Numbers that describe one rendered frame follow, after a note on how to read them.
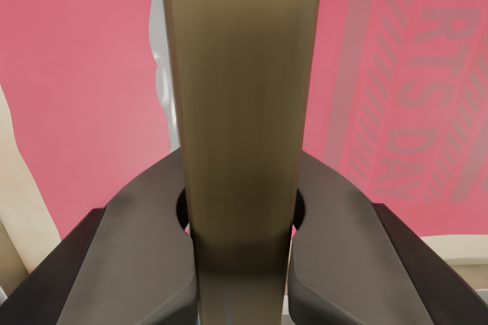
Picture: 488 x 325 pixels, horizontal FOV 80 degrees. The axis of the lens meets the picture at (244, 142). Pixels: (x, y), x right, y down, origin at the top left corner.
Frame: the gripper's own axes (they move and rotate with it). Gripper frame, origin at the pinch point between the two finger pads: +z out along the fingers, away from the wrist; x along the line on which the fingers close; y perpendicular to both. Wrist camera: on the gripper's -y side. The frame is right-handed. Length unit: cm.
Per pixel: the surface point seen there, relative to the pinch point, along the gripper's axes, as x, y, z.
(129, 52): -8.4, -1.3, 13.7
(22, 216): -22.6, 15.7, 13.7
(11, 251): -24.9, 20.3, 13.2
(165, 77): -5.8, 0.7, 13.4
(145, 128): -8.1, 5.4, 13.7
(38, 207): -20.5, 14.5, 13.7
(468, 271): 29.3, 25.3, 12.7
